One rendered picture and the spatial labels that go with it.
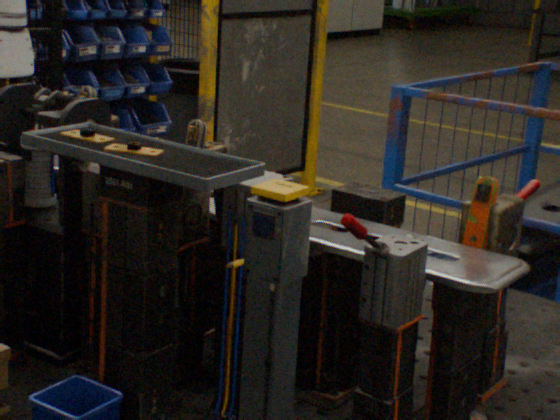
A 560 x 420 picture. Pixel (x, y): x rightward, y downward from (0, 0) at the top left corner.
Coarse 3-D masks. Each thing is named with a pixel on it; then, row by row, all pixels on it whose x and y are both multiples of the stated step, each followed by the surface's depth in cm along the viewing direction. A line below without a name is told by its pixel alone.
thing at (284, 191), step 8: (256, 184) 133; (264, 184) 133; (272, 184) 133; (280, 184) 133; (288, 184) 134; (296, 184) 134; (256, 192) 132; (264, 192) 131; (272, 192) 130; (280, 192) 129; (288, 192) 130; (296, 192) 131; (304, 192) 133; (272, 200) 132; (280, 200) 130; (288, 200) 130
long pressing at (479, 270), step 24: (312, 216) 175; (336, 216) 176; (312, 240) 161; (336, 240) 162; (360, 240) 163; (432, 240) 166; (432, 264) 154; (456, 264) 154; (480, 264) 155; (504, 264) 156; (480, 288) 146
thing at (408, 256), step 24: (384, 240) 144; (408, 240) 145; (384, 264) 140; (408, 264) 141; (384, 288) 141; (408, 288) 142; (360, 312) 145; (384, 312) 142; (408, 312) 144; (384, 336) 144; (408, 336) 147; (360, 360) 147; (384, 360) 145; (408, 360) 149; (360, 384) 148; (384, 384) 146; (408, 384) 150; (360, 408) 149; (384, 408) 146; (408, 408) 151
